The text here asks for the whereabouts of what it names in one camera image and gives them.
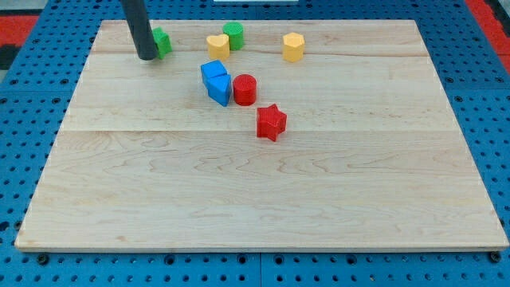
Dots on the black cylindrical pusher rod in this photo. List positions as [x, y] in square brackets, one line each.
[140, 28]

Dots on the green star block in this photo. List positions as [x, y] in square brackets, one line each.
[162, 41]

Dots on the yellow heart block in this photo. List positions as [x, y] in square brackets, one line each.
[218, 46]

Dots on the red star block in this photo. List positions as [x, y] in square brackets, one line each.
[271, 122]

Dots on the green cylinder block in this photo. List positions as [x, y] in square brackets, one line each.
[235, 32]

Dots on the blue cube block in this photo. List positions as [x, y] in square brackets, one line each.
[212, 69]

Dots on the blue triangle block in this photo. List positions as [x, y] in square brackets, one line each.
[219, 89]

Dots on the red cylinder block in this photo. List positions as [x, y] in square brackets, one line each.
[245, 89]

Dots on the yellow hexagon block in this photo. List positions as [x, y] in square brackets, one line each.
[293, 47]

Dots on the wooden board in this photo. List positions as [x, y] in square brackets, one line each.
[372, 158]

